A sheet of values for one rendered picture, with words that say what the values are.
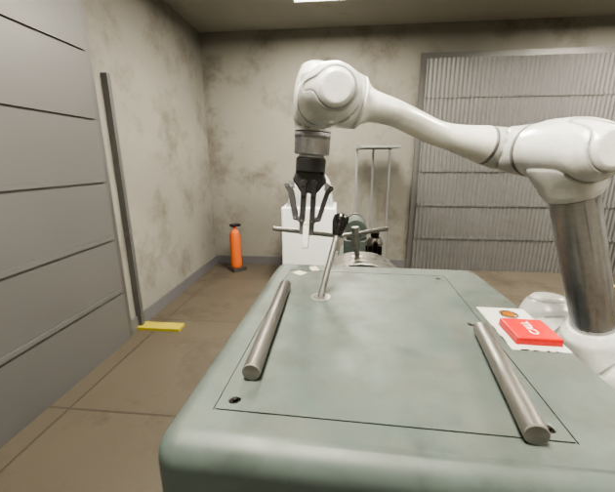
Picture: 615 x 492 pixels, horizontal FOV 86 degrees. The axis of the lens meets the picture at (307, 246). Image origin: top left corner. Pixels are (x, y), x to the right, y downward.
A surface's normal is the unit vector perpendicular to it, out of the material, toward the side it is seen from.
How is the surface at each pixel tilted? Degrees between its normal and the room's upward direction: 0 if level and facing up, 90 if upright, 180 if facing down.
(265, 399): 0
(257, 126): 90
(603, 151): 84
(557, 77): 90
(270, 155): 90
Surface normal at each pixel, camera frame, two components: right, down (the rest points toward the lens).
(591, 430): 0.00, -0.97
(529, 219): -0.10, 0.26
